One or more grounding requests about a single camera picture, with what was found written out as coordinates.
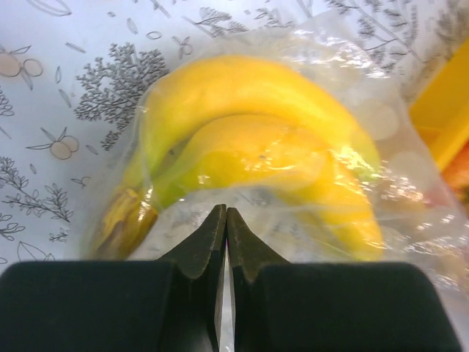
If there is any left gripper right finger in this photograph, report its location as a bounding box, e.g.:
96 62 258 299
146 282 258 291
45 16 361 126
226 208 462 351

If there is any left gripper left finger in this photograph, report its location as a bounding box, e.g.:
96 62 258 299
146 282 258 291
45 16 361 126
1 205 226 351

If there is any clear zip top bag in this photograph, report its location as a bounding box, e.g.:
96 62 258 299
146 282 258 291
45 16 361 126
62 10 469 294

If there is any yellow fake banana bunch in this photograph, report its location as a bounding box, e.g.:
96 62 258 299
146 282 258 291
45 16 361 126
88 54 383 261

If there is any yellow plastic tray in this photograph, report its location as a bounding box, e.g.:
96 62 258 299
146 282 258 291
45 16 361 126
410 41 468 171

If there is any floral tablecloth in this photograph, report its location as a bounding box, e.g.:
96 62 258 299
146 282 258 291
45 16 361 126
1 1 468 268

